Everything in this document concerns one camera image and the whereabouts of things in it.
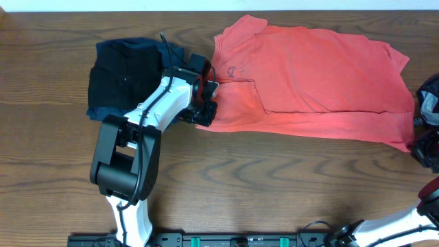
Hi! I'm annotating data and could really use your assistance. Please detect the navy blue folded garment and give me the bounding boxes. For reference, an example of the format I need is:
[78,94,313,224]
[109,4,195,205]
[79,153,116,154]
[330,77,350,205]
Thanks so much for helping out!
[86,38,185,121]

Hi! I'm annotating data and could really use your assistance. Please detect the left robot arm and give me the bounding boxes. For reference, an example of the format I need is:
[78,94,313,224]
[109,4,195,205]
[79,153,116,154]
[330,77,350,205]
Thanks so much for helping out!
[90,54,219,246]

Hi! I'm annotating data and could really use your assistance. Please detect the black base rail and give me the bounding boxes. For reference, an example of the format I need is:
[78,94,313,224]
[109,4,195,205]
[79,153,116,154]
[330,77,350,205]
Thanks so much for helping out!
[67,233,356,247]

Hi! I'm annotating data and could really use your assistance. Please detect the black folded polo shirt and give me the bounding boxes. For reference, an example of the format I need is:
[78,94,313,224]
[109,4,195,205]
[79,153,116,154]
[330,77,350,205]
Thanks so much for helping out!
[88,43,163,110]

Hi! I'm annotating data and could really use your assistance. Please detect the black patterned garment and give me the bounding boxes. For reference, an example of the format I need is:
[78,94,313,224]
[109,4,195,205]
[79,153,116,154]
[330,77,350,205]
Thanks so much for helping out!
[414,74,438,130]

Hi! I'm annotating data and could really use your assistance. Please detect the red t-shirt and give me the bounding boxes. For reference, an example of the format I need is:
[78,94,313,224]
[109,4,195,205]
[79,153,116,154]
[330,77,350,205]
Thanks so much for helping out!
[209,15,415,152]

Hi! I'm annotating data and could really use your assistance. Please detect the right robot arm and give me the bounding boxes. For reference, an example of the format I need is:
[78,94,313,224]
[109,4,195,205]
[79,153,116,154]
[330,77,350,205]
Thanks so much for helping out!
[325,178,438,247]

